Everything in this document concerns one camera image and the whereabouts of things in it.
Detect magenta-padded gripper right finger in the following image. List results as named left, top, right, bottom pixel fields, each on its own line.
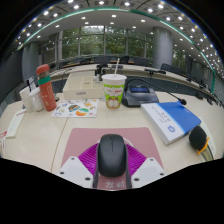
left=124, top=143, right=167, bottom=190

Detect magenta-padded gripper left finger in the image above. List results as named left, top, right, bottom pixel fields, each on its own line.
left=58, top=143, right=101, bottom=190

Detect black computer mouse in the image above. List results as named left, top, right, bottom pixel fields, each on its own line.
left=96, top=133, right=128, bottom=178

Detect pink mouse pad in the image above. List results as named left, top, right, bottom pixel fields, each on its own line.
left=60, top=126, right=164, bottom=192

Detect blue and white book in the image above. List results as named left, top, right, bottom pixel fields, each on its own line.
left=140, top=101, right=202, bottom=146

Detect black handheld microphone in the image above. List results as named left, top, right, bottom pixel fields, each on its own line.
left=188, top=125, right=214, bottom=163

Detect colourful sticker sheet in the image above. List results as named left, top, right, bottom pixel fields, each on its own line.
left=50, top=98, right=100, bottom=119

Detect white booklet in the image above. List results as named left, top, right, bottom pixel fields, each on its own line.
left=5, top=108, right=28, bottom=139

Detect gooseneck desk microphone unit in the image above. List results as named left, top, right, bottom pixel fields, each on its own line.
left=121, top=77, right=188, bottom=108

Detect red and white leaflet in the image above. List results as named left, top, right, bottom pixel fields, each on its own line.
left=0, top=130, right=8, bottom=158

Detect red drink bottle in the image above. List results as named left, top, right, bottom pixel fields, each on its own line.
left=35, top=63, right=58, bottom=112

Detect white cardboard box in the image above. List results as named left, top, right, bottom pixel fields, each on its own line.
left=62, top=73, right=105, bottom=101

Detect paper cup with straw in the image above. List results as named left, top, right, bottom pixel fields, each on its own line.
left=101, top=58, right=128, bottom=110

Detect dark office chairs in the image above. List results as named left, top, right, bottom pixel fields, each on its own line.
left=59, top=54, right=221, bottom=101

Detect ceiling lights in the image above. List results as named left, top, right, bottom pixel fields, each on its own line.
left=13, top=0, right=224, bottom=78

